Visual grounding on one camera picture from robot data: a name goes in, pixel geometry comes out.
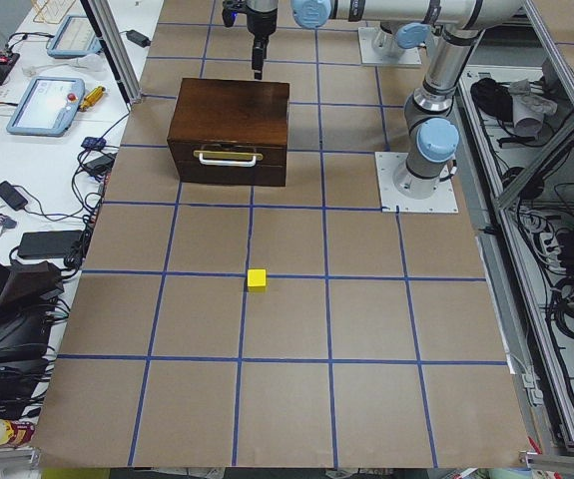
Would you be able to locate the small black adapter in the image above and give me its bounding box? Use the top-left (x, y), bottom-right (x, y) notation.
top-left (126, 29), bottom-right (151, 48)

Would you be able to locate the near blue teach pendant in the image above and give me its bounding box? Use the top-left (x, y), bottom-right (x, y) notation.
top-left (6, 76), bottom-right (86, 137)

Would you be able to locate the aluminium frame post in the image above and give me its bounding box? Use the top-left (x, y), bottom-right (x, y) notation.
top-left (80, 0), bottom-right (142, 105)

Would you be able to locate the black power brick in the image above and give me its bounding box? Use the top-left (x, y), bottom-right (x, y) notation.
top-left (17, 230), bottom-right (83, 259)

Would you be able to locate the black smartphone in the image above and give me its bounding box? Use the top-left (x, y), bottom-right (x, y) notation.
top-left (0, 181), bottom-right (28, 211)

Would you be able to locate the yellow wooden block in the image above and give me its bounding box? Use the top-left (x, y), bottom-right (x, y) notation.
top-left (247, 268), bottom-right (268, 292)

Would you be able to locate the yellow lidded jar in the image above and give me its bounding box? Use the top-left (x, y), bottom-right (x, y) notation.
top-left (0, 419), bottom-right (36, 448)

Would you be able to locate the dark wooden drawer box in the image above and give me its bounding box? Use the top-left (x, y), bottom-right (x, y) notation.
top-left (167, 78), bottom-right (290, 187)

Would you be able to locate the far blue teach pendant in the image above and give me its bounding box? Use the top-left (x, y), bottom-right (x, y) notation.
top-left (46, 15), bottom-right (101, 59)

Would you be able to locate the yellow metal tool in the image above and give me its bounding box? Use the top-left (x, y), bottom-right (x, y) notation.
top-left (79, 85), bottom-right (106, 112)

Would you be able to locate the blue teach pendant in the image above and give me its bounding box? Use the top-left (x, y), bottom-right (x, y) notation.
top-left (46, 15), bottom-right (101, 59)
top-left (6, 76), bottom-right (86, 137)

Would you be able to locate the keys bunch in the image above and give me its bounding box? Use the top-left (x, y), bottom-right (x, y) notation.
top-left (0, 214), bottom-right (17, 236)

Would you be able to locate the blue usb hub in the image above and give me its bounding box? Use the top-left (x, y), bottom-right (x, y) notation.
top-left (81, 137), bottom-right (107, 151)

